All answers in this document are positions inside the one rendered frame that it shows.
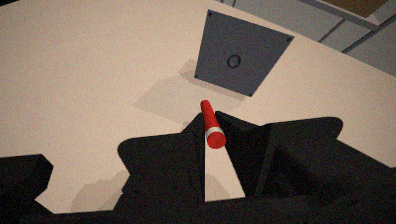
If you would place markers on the grey sloped panel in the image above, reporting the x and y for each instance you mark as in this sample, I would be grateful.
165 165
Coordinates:
236 54

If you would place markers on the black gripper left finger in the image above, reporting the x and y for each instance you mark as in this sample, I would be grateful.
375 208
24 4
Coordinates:
184 148

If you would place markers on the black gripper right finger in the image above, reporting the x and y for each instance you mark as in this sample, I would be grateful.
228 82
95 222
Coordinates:
251 147

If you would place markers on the red peg with white band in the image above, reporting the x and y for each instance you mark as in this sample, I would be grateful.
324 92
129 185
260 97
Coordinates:
214 134

